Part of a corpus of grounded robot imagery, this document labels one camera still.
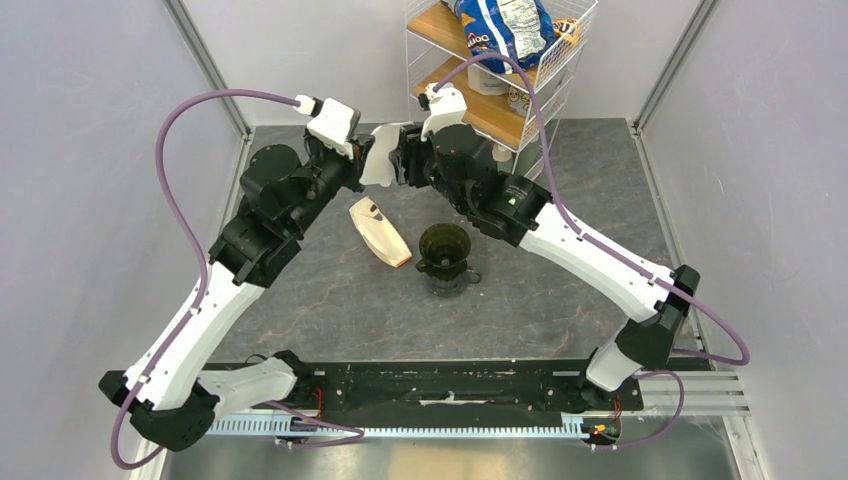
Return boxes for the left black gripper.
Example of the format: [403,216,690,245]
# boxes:
[287,126,377,237]

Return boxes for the orange M&M candy bag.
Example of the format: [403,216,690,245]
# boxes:
[552,18,581,45]

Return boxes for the printed paper cup middle shelf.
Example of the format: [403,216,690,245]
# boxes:
[506,85,531,117]

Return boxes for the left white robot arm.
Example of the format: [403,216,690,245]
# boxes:
[99,132,375,452]

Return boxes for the aluminium frame rail left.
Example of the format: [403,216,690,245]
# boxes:
[162,0,252,139]

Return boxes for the blue Doritos chip bag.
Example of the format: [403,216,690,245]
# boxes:
[441,0,558,70]

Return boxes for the aluminium frame rail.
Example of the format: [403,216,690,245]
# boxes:
[631,0,719,133]
[162,0,252,139]

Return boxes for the green translucent bottle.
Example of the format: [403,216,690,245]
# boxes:
[492,143,513,163]

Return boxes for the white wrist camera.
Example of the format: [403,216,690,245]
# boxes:
[421,82,467,141]
[295,95,361,160]

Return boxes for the dark green coffee dripper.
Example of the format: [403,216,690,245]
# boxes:
[415,223,471,281]

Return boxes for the white paper coffee filter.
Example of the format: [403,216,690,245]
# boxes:
[359,123,403,187]

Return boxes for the purple cable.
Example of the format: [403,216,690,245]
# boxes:
[109,89,367,472]
[431,51,752,452]

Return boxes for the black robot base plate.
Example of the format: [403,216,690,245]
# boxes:
[198,354,713,432]

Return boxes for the white wire wooden shelf rack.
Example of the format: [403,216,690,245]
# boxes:
[404,1,598,180]

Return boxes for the white cup middle shelf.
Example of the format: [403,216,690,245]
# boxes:
[467,64,509,96]

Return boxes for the white slotted cable duct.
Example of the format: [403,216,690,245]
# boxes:
[207,410,618,440]

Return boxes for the aluminium frame rail right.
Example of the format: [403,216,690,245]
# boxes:
[631,0,719,133]

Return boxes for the coffee filter pack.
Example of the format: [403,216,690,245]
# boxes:
[349,197,412,268]

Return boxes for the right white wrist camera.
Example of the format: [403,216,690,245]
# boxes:
[421,82,467,141]

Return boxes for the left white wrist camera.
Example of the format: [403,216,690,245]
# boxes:
[295,95,361,160]

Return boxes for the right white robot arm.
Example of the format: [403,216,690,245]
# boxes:
[388,123,700,409]

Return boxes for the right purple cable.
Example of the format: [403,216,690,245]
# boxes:
[431,51,752,452]

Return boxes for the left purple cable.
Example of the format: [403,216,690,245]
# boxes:
[109,89,367,472]

